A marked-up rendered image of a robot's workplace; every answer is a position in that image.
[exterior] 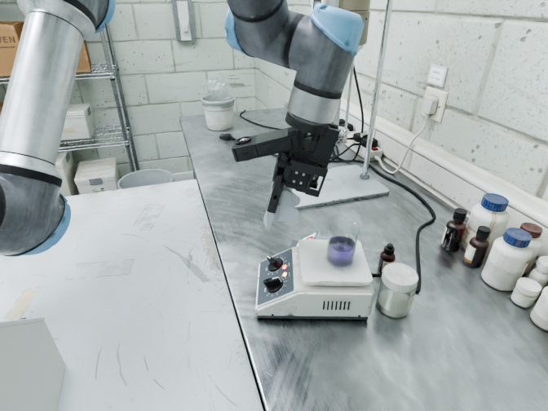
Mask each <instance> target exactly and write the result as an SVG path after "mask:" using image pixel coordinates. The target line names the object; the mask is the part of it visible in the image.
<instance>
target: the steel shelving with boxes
mask: <svg viewBox="0 0 548 411"><path fill-rule="evenodd" d="M23 26H24V21H0V77H8V78H7V79H3V78H2V79H0V80H6V81H7V80H10V78H9V77H10V76H11V71H12V68H13V64H14V61H15V56H16V52H17V49H18V46H19V42H20V36H21V33H22V29H23ZM105 28H106V33H107V36H108V43H109V47H110V51H111V55H112V59H113V62H112V63H111V60H110V56H109V52H108V45H107V42H106V37H105V34H104V30H101V31H100V32H99V33H100V36H101V40H102V44H103V48H104V54H105V58H106V62H107V64H103V63H102V64H101V65H100V66H97V65H98V64H97V65H95V64H91V59H90V56H89V51H88V48H87V44H86V40H85V41H83V43H82V49H81V53H80V56H79V61H78V64H77V71H76V73H78V74H79V73H91V74H84V75H75V76H82V77H84V76H86V77H88V76H87V75H96V76H99V75H100V76H103V74H108V75H109V79H110V81H111V83H112V88H113V94H114V98H115V101H116V106H117V112H118V116H119V119H120V123H121V124H118V125H119V127H116V126H117V124H116V125H114V124H112V125H108V128H101V129H99V127H100V126H95V123H94V118H93V115H92V111H91V110H92V108H91V104H69V105H68V111H67V115H66V118H65V123H64V129H63V133H62V137H61V140H63V142H64V140H67V141H68V139H71V140H72V139H75V140H76V139H86V140H82V141H91V140H97V142H98V139H99V138H98V139H90V140H87V139H89V138H91V137H92V136H93V133H94V131H98V130H100V132H101V131H102V129H104V130H105V129H108V130H116V128H118V131H119V129H122V132H119V133H122V134H123V137H122V136H121V137H115V138H124V141H121V140H120V142H113V143H109V141H108V143H105V142H104V144H103V145H106V144H117V143H122V142H124V144H118V145H108V146H101V147H99V146H100V145H102V143H100V145H99V144H88V145H85V144H86V143H85V144H84V145H80V146H77V145H76V146H72V147H70V146H69V145H68V146H65V145H64V146H61V145H60V147H59V151H58V155H57V158H56V163H55V168H56V170H57V171H58V172H59V174H60V175H61V177H62V178H63V181H62V185H61V189H60V193H61V194H62V195H63V196H64V197H69V196H76V194H78V195H79V194H80V195H82V194H87V193H94V192H106V191H112V190H118V186H117V183H118V181H119V180H120V178H122V177H119V173H118V168H117V159H116V158H115V157H112V158H105V159H99V160H92V161H80V162H79V164H78V168H77V172H76V169H75V165H74V163H73V157H72V153H71V150H78V149H85V148H87V147H88V146H91V145H99V146H97V147H95V146H92V147H91V148H102V147H111V146H119V145H125V146H126V151H127V156H128V159H129V163H130V169H131V172H134V171H135V168H134V163H133V160H132V156H131V152H130V144H131V148H132V152H133V156H134V160H135V167H136V170H139V163H138V159H137V155H136V151H135V144H134V140H133V136H132V132H131V125H130V121H129V117H128V113H127V109H126V101H125V98H124V94H123V89H122V83H121V79H120V74H119V71H118V70H119V68H118V64H117V60H116V56H115V51H114V48H113V40H112V36H111V33H110V28H109V24H108V23H105ZM112 64H113V65H112ZM91 65H93V66H91ZM103 65H104V66H103ZM105 65H107V66H105ZM92 69H94V70H95V69H98V70H99V69H102V70H103V69H106V70H107V69H108V71H106V70H105V71H102V70H101V71H98V70H97V71H95V72H100V73H99V74H92V73H94V70H93V72H91V70H92ZM113 69H114V70H113ZM101 72H104V73H101ZM105 72H108V73H105ZM115 75H116V78H117V84H118V88H119V92H120V96H121V100H122V107H123V111H124V115H125V119H126V124H125V122H124V119H123V115H122V108H121V105H120V100H119V97H118V93H117V86H116V82H115ZM96 76H95V77H89V78H80V77H79V78H76V77H75V78H74V80H77V79H92V78H107V77H105V76H103V77H96ZM5 83H9V82H5V81H4V82H0V84H5ZM125 125H126V126H125ZM109 126H110V127H111V126H114V127H111V128H112V129H111V128H109ZM96 127H97V128H98V129H96ZM105 127H107V126H105ZM120 127H121V128H120ZM113 128H115V129H113ZM126 129H127V130H128V134H129V136H127V132H126ZM108 130H107V131H108ZM100 135H101V134H100V133H99V135H98V136H100ZM95 136H97V135H95ZM127 137H128V138H127ZM115 138H114V136H113V138H110V137H109V138H107V139H115ZM102 139H103V137H102ZM102 139H101V141H102ZM75 140H74V141H73V142H82V141H79V140H78V141H75ZM105 140H106V139H105ZM63 142H62V143H61V144H64V143H63ZM73 142H71V141H70V142H65V143H69V144H70V143H73ZM82 146H87V147H84V148H79V147H82ZM74 147H75V148H78V149H73V148H74ZM77 190H78V191H79V193H77Z"/></svg>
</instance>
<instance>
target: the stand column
mask: <svg viewBox="0 0 548 411"><path fill-rule="evenodd" d="M392 5H393V0H387V5H386V11H385V17H384V23H383V29H382V40H381V46H380V52H379V58H378V69H377V75H376V81H375V87H374V93H373V104H372V110H371V116H370V122H369V133H368V138H367V144H366V150H365V161H364V168H363V173H361V174H360V178H361V179H369V174H368V168H369V159H370V153H371V148H372V142H373V131H374V126H375V120H376V114H377V109H378V98H379V92H380V87H381V81H382V71H383V65H384V60H385V54H386V48H387V38H388V33H389V27H390V21H391V11H392Z"/></svg>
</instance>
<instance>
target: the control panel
mask: <svg viewBox="0 0 548 411"><path fill-rule="evenodd" d="M273 258H274V259H282V260H283V264H282V266H281V267H280V268H279V269H278V270H276V271H274V272H270V271H269V270H268V265H269V261H268V260H267V259H266V260H264V261H262V262H260V271H259V291H258V302H257V306H258V305H261V304H263V303H266V302H268V301H271V300H273V299H275V298H279V297H280V296H283V295H285V294H288V293H290V292H293V291H294V273H293V255H292V249H289V250H287V251H285V252H282V253H280V254H278V255H275V256H273ZM285 265H286V268H283V266H285ZM285 272H286V273H287V274H286V275H285V276H283V273H285ZM275 276H278V277H279V278H281V279H282V280H283V285H282V287H281V288H280V289H279V290H278V291H277V292H275V293H269V292H268V291H267V287H266V285H265V284H264V283H263V281H264V280H266V279H268V278H272V277H275Z"/></svg>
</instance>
